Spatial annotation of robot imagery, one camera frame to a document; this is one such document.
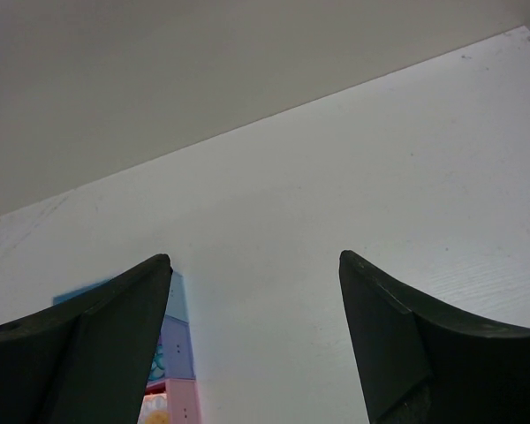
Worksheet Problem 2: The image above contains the purple lotus lego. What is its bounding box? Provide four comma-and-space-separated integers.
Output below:
148, 344, 165, 382

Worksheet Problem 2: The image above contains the purple container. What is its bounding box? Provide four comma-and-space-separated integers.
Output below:
148, 315, 195, 383

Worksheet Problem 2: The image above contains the red flower round lego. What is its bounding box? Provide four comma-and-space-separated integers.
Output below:
138, 393, 170, 424

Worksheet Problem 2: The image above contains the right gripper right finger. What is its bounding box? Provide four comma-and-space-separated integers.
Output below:
339, 250, 530, 423

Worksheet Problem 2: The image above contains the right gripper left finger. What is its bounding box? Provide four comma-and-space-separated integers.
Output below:
0, 254, 172, 423

